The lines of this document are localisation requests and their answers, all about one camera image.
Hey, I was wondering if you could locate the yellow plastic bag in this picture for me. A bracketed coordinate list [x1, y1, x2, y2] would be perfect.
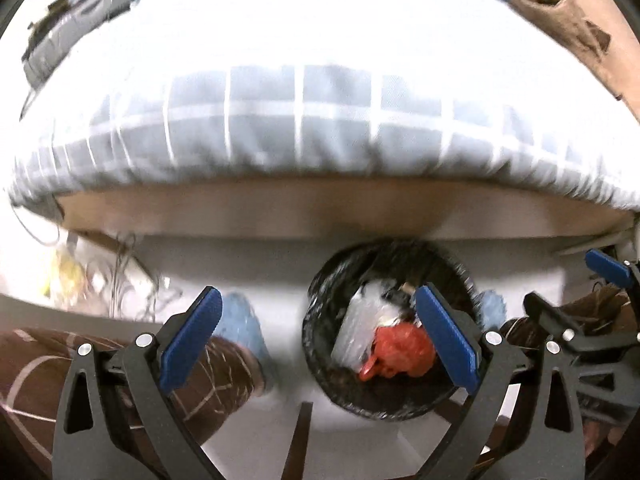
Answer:
[47, 250, 86, 306]

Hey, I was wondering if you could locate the grey suitcase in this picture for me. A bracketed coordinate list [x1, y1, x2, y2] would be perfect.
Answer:
[22, 0, 133, 91]

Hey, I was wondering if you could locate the black trash bin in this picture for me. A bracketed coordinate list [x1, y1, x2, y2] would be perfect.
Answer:
[301, 241, 483, 418]

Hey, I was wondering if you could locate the wooden bed frame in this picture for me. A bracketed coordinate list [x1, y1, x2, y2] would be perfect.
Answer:
[55, 175, 633, 241]

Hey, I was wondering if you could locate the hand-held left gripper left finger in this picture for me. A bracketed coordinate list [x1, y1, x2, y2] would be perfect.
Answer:
[52, 286, 223, 480]

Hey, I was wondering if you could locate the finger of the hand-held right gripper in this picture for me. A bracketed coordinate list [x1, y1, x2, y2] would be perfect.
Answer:
[522, 292, 588, 356]
[585, 248, 640, 290]

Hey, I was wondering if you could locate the tangle of cables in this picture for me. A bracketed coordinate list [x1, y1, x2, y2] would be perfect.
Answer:
[85, 232, 186, 321]

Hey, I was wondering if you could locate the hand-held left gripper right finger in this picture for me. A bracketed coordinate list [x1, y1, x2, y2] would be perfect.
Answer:
[415, 283, 587, 480]

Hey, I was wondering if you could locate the light blue slipper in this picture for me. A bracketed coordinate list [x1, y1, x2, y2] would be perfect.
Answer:
[477, 290, 508, 331]
[220, 292, 273, 391]

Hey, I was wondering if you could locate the brown quilted jacket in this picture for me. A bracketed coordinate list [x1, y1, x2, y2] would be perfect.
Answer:
[510, 0, 623, 101]

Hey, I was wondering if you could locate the dark wooden chair leg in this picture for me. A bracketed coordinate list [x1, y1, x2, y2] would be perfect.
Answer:
[284, 402, 314, 480]

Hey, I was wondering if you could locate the wooden headboard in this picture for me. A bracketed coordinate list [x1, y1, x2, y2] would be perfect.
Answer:
[565, 0, 640, 126]

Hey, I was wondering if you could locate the person's left leg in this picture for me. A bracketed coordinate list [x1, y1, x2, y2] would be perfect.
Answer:
[0, 327, 266, 480]

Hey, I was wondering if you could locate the red plastic bag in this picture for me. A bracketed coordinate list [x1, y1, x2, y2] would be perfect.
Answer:
[357, 324, 433, 382]

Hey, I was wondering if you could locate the clear bubble wrap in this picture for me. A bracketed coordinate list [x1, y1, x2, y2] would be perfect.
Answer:
[332, 280, 401, 371]

